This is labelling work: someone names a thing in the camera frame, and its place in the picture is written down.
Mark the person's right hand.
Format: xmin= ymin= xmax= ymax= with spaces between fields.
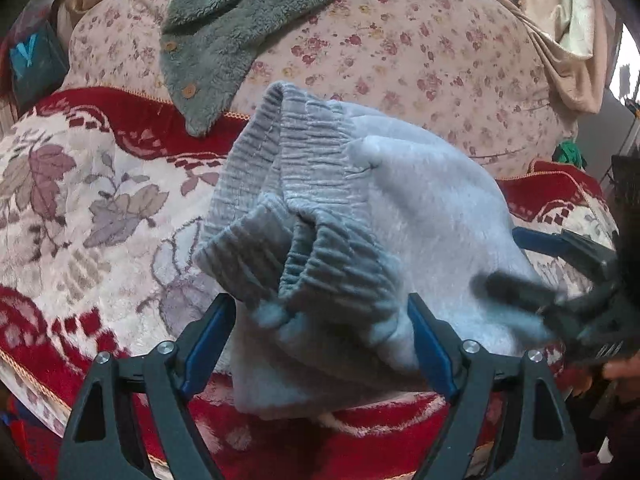
xmin=572 ymin=353 xmax=640 ymax=402

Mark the green cloth item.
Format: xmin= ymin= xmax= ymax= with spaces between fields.
xmin=552 ymin=140 xmax=587 ymax=170

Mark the beige curtain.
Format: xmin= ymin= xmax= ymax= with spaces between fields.
xmin=512 ymin=0 xmax=610 ymax=114

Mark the pink floral quilt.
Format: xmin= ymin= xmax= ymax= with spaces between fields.
xmin=64 ymin=0 xmax=578 ymax=178

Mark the red cream floral blanket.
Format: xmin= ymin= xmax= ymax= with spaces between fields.
xmin=0 ymin=84 xmax=622 ymax=480

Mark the blue paper bag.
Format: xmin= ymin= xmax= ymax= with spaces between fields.
xmin=10 ymin=22 xmax=70 ymax=113

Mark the grey fuzzy button cardigan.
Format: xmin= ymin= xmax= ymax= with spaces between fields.
xmin=160 ymin=0 xmax=331 ymax=138

